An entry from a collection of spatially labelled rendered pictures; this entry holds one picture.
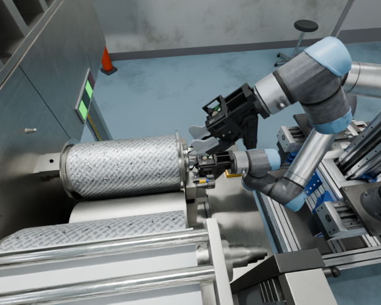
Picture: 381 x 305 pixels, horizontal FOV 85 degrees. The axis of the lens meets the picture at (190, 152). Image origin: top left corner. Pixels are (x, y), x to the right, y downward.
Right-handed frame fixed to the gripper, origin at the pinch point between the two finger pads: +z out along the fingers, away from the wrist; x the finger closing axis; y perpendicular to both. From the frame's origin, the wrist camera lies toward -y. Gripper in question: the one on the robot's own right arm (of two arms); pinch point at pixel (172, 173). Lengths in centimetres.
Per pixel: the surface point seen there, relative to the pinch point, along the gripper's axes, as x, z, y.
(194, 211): 11.3, -6.0, -7.0
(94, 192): 12.3, 18.0, 14.6
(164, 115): -147, 7, -109
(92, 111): -71, 48, -30
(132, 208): 17.2, 9.1, 14.5
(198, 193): 10.6, -7.2, 4.8
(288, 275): 35, -12, 35
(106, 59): -246, 80, -88
